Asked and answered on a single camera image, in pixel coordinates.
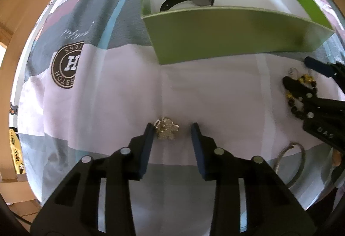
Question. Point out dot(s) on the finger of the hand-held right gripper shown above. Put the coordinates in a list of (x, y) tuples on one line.
[(299, 90), (320, 66)]

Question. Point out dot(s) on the silver flower brooch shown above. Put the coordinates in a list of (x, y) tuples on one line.
[(165, 131)]

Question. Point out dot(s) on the yellow object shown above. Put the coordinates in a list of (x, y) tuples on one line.
[(14, 149)]

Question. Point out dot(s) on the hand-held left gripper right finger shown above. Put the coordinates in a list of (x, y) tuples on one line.
[(198, 152)]

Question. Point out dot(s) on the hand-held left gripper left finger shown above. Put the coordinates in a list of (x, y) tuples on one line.
[(147, 149)]

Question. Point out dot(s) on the patchwork printed bedsheet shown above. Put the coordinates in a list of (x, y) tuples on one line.
[(107, 90)]

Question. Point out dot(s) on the silver bangle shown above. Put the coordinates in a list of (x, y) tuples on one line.
[(302, 163)]

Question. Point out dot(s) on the green cardboard box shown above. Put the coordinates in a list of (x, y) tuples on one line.
[(237, 34)]

